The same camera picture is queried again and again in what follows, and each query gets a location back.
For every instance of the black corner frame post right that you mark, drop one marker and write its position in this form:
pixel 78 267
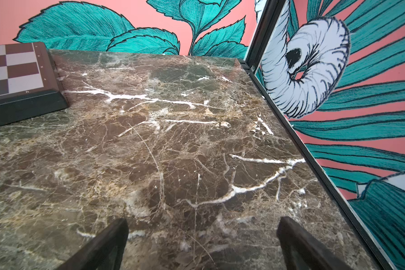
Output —
pixel 295 81

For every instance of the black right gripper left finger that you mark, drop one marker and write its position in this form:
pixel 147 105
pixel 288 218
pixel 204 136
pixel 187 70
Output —
pixel 104 252

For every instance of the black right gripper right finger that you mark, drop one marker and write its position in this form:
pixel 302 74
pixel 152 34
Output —
pixel 302 251

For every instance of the folding chess board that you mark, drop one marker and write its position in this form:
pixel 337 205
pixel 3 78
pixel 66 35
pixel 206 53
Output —
pixel 29 84

